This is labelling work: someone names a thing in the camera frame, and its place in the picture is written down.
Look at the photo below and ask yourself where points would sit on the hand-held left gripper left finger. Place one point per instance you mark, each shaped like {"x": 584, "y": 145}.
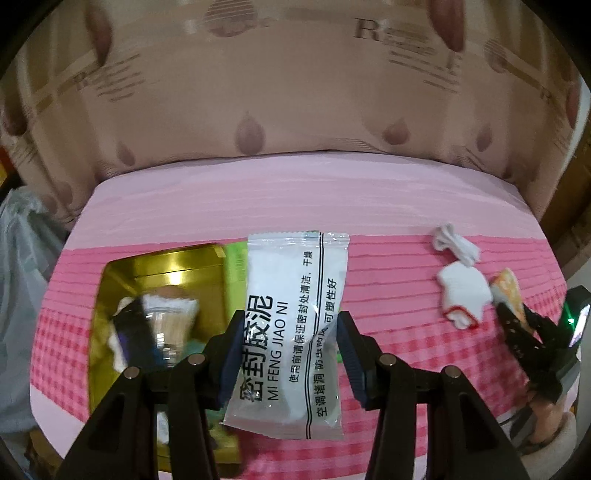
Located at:
{"x": 231, "y": 353}

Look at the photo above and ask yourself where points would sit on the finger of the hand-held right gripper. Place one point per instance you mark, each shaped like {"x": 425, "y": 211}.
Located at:
{"x": 515, "y": 334}
{"x": 542, "y": 332}

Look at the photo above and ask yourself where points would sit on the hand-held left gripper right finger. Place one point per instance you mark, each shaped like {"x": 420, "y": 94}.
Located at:
{"x": 353, "y": 355}

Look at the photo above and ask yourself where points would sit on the clear cotton swab pack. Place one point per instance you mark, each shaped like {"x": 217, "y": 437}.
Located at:
{"x": 171, "y": 327}

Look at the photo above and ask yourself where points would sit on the beige makeup sponge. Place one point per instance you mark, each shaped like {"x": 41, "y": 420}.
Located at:
{"x": 169, "y": 292}

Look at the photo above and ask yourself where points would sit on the white putty packet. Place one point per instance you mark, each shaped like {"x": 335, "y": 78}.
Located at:
{"x": 286, "y": 286}

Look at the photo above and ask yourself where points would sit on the gold metal tin box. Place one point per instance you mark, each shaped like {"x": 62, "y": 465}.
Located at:
{"x": 152, "y": 265}

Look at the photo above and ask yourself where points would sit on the person's right hand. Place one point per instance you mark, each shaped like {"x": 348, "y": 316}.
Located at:
{"x": 551, "y": 422}

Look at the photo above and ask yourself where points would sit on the white glove with red trim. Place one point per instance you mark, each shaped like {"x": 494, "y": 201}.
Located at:
{"x": 464, "y": 286}

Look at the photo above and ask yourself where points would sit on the green tissue packet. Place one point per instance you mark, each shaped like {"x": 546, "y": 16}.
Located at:
{"x": 236, "y": 265}

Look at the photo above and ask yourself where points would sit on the black purple packet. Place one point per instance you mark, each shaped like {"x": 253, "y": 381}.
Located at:
{"x": 136, "y": 330}

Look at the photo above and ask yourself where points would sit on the brown cardboard box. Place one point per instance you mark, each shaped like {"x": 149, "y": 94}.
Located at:
{"x": 577, "y": 240}

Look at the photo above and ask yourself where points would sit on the pink checkered tablecloth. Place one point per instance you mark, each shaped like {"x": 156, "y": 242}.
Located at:
{"x": 392, "y": 194}

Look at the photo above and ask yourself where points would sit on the olive brown cloth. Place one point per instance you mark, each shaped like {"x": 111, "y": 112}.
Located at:
{"x": 44, "y": 450}

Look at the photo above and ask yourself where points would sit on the pale blue plastic bag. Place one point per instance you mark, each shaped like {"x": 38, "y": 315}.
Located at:
{"x": 23, "y": 277}

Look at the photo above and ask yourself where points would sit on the beige leaf print curtain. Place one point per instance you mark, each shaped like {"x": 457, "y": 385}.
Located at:
{"x": 295, "y": 92}

